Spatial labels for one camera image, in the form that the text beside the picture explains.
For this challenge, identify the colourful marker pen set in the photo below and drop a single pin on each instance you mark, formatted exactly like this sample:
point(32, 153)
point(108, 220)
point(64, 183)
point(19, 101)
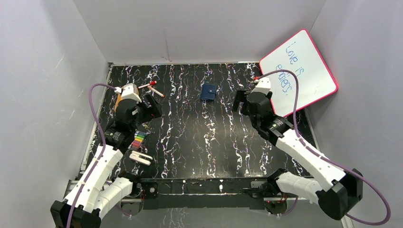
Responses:
point(138, 140)

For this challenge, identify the pink framed whiteboard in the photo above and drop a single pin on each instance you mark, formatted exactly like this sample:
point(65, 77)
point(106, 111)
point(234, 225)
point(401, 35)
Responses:
point(302, 76)

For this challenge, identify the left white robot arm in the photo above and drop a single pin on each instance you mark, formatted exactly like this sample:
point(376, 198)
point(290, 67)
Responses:
point(88, 202)

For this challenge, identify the red capped marker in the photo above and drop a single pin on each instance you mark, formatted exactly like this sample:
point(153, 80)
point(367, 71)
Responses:
point(146, 85)

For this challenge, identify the white marker pen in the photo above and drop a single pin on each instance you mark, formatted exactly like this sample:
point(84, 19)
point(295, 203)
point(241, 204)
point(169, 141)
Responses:
point(155, 91)

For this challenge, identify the navy blue card holder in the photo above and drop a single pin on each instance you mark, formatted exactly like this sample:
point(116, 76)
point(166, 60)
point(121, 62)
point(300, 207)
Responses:
point(208, 92)

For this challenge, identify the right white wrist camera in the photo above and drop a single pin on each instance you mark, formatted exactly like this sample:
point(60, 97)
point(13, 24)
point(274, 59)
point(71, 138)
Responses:
point(262, 85)

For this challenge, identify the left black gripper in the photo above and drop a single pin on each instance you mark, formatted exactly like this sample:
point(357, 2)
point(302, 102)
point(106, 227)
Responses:
point(148, 108)

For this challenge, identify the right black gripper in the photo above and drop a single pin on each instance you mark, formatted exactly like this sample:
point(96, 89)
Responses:
point(241, 97)

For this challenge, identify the orange oval tray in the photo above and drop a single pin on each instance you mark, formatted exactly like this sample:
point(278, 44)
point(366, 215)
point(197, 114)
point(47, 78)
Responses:
point(119, 99)

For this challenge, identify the white whiteboard eraser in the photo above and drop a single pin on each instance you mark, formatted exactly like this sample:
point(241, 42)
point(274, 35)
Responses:
point(141, 158)

